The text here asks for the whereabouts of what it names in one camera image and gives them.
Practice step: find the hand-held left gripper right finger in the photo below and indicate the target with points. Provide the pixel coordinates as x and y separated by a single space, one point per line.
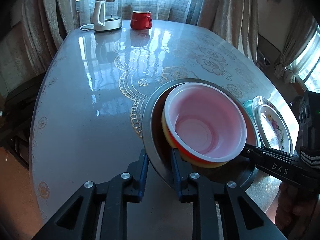
176 177

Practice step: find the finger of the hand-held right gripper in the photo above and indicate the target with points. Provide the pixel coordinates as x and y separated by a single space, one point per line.
270 153

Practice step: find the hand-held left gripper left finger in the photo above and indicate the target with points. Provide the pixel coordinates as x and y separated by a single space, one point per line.
143 175

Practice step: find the small white floral plate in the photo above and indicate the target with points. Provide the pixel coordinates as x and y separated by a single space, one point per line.
273 127

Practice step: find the stainless steel bowl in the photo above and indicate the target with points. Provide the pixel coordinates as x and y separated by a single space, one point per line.
155 130

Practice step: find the teal plastic plate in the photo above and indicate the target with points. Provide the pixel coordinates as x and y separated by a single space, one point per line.
247 106

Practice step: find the large white floral plate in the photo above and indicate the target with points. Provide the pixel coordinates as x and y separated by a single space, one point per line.
257 102

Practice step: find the red plastic bowl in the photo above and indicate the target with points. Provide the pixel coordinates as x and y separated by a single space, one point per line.
205 120

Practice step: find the person's right hand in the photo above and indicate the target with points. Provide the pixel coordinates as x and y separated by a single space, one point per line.
295 202

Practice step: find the side barred window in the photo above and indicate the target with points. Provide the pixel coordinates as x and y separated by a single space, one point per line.
310 67

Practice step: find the tied cream curtain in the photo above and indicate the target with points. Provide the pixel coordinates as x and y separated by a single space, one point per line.
292 55

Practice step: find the beige curtain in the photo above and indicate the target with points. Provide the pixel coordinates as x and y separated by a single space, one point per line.
230 17
45 22

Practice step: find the dark furniture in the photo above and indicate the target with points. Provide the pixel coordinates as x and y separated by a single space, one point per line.
22 97

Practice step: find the red mug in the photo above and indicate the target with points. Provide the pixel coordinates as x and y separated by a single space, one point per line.
140 21

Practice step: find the glass electric kettle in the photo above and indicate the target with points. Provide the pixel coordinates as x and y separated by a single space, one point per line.
107 12

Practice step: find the sheer white curtain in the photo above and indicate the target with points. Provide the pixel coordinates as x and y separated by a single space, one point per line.
175 2

